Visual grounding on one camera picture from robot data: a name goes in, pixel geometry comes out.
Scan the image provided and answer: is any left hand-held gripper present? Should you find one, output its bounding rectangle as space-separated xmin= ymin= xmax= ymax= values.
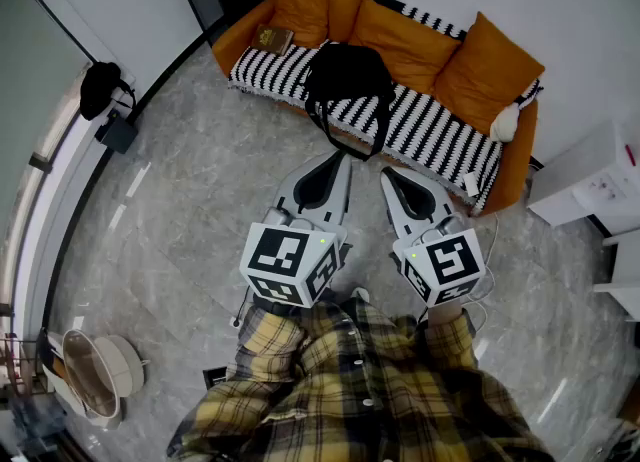
xmin=239 ymin=150 xmax=353 ymax=309

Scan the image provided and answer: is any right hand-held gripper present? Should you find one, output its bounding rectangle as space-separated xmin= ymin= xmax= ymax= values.
xmin=380 ymin=166 xmax=486 ymax=307

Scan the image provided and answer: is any orange sofa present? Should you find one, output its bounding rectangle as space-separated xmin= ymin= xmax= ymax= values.
xmin=212 ymin=0 xmax=541 ymax=217

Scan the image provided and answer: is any black bag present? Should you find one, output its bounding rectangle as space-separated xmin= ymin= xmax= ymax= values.
xmin=303 ymin=42 xmax=397 ymax=162
xmin=79 ymin=61 xmax=137 ymax=122

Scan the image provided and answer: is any person's left forearm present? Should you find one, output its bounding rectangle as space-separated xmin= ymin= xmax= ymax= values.
xmin=224 ymin=302 xmax=307 ymax=386

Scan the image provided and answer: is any person's right forearm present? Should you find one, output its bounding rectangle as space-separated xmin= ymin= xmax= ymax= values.
xmin=422 ymin=302 xmax=482 ymax=376

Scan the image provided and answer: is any white plush pillow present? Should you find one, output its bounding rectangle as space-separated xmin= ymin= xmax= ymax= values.
xmin=489 ymin=102 xmax=521 ymax=144

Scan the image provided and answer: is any black white patterned blanket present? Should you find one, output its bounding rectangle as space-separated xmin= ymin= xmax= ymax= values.
xmin=227 ymin=0 xmax=545 ymax=216

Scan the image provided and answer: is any large square orange cushion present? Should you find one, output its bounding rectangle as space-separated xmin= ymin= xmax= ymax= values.
xmin=267 ymin=0 xmax=341 ymax=49
xmin=432 ymin=11 xmax=546 ymax=136

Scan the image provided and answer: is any brown book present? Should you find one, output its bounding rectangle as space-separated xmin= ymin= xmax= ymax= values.
xmin=249 ymin=23 xmax=295 ymax=56

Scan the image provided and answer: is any white side table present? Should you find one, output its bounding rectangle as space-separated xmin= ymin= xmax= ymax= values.
xmin=527 ymin=119 xmax=640 ymax=229

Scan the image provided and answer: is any long orange cushion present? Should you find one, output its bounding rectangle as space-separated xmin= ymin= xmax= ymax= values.
xmin=348 ymin=0 xmax=462 ymax=96

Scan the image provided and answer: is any small orange cushion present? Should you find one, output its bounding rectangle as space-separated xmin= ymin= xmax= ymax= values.
xmin=327 ymin=0 xmax=365 ymax=45

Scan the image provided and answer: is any yellow plaid shirt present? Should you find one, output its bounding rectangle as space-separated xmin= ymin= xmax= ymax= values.
xmin=167 ymin=297 xmax=554 ymax=462

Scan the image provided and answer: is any black box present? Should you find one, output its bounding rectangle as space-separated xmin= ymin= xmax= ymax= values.
xmin=94 ymin=108 xmax=139 ymax=155

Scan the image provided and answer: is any small black device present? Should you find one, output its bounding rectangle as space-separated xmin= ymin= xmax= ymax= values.
xmin=202 ymin=364 xmax=229 ymax=391

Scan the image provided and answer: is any metal shelf rack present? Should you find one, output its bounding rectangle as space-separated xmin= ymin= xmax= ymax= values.
xmin=0 ymin=329 xmax=66 ymax=454

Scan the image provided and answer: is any white cable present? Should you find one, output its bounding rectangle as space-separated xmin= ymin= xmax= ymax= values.
xmin=462 ymin=212 xmax=501 ymax=334

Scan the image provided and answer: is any black wrist strap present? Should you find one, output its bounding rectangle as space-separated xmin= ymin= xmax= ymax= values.
xmin=252 ymin=294 xmax=301 ymax=319

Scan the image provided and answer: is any black cable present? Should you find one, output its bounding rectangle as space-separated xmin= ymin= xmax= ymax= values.
xmin=231 ymin=284 xmax=252 ymax=329

